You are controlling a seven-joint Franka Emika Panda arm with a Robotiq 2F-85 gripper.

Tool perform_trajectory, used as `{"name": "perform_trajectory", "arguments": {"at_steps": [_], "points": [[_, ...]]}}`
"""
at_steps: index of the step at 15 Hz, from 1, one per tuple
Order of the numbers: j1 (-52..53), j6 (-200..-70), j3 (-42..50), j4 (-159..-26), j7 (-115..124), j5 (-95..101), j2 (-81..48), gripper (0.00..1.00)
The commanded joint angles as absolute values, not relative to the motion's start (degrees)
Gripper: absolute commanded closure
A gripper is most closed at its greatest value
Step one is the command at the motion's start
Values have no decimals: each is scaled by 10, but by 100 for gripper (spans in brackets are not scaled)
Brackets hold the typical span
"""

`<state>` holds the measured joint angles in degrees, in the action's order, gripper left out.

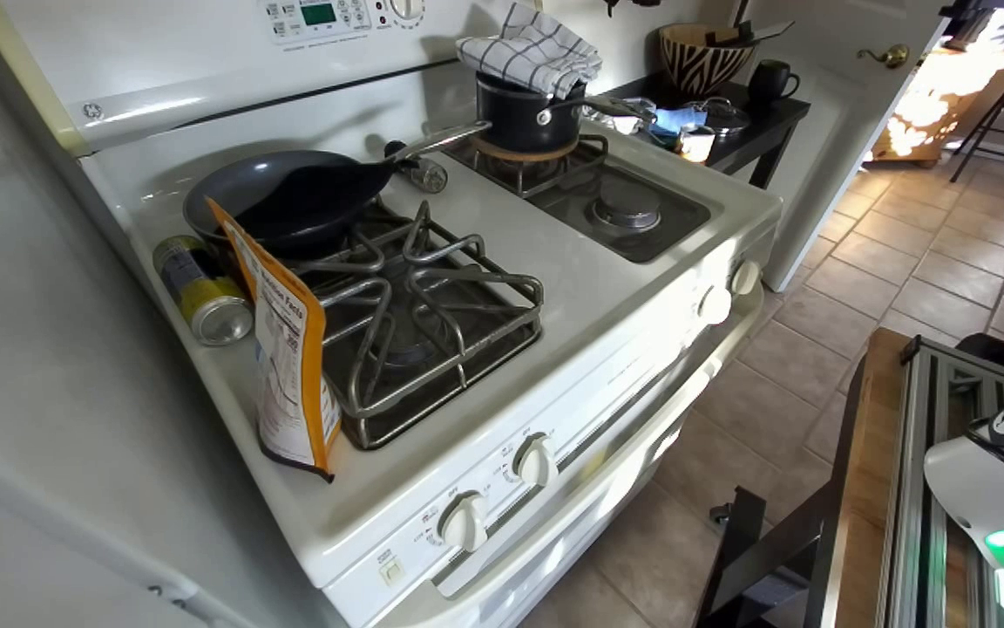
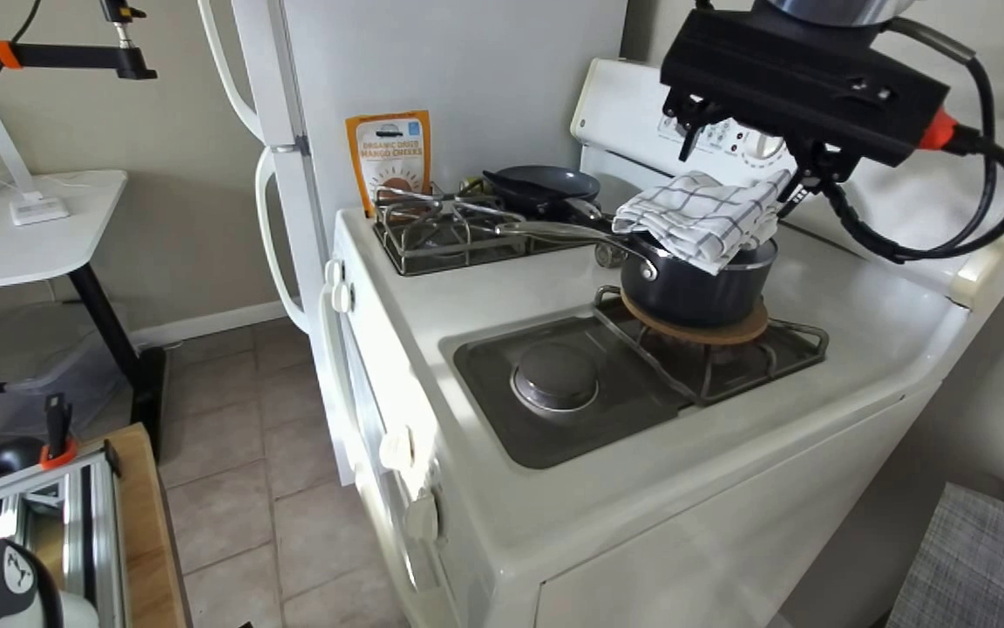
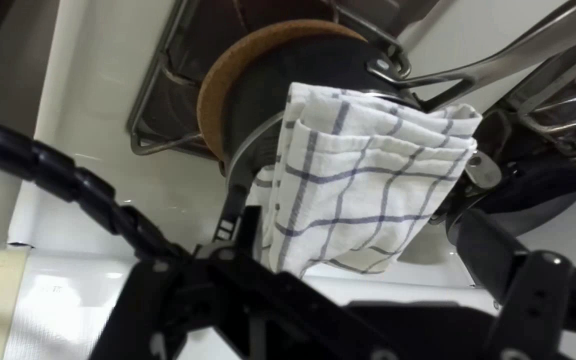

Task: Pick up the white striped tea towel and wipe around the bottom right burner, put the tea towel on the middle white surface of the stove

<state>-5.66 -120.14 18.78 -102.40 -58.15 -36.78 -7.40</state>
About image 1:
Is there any white striped tea towel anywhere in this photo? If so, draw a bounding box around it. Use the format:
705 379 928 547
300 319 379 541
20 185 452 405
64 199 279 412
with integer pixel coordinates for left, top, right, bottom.
452 5 606 101

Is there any black saucepan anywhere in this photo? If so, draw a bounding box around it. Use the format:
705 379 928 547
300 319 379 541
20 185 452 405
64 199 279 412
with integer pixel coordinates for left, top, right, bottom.
476 69 646 157

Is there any white stove knob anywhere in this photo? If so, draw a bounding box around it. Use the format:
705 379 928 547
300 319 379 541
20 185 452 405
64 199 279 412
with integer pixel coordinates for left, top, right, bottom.
693 283 735 329
431 490 493 555
730 258 764 301
511 428 559 490

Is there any brass door knob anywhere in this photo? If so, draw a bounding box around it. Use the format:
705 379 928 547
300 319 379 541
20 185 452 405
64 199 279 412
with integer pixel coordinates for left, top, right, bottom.
858 42 913 73

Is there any white refrigerator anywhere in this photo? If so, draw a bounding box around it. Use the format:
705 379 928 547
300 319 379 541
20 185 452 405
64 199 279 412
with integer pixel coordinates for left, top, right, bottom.
0 0 343 628

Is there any large metal burner grate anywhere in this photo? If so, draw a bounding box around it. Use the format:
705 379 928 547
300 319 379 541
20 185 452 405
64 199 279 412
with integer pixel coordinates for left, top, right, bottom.
289 199 547 455

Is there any small metal burner grate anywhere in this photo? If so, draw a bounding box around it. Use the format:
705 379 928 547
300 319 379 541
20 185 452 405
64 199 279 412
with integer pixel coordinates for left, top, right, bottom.
448 128 614 199

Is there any black mug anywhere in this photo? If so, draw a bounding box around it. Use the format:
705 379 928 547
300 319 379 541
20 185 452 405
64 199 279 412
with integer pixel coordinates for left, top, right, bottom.
745 58 807 115

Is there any dark frying pan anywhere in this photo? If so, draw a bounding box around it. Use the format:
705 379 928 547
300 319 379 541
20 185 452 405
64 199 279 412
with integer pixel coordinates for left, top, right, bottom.
180 117 497 260

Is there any blue white plastic bag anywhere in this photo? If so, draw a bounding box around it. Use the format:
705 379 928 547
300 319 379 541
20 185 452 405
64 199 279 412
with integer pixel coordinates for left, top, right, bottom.
639 101 722 167

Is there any round wooden trivet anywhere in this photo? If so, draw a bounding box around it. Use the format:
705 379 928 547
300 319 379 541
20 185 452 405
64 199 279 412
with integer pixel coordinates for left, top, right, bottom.
471 131 586 167

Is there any black side table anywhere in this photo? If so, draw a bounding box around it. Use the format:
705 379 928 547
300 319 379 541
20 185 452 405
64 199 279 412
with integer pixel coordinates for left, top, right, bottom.
592 69 811 192

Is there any yellow spray can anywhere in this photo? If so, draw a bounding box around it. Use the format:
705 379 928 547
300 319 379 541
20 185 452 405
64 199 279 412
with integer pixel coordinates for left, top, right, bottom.
149 234 256 349

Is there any white gas stove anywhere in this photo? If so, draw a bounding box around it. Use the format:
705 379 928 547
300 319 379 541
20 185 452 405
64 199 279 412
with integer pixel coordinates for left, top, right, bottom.
0 0 789 628

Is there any dark wooden spoon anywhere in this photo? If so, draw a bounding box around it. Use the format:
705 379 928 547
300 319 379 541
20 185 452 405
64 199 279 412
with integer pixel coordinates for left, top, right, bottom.
705 0 794 49

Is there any wooden metal robot cart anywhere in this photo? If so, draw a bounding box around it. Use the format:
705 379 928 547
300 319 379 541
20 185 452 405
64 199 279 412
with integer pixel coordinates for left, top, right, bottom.
689 329 1004 628

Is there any orange white snack pouch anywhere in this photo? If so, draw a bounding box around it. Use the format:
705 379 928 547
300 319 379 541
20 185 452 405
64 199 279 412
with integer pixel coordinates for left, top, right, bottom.
204 195 347 480

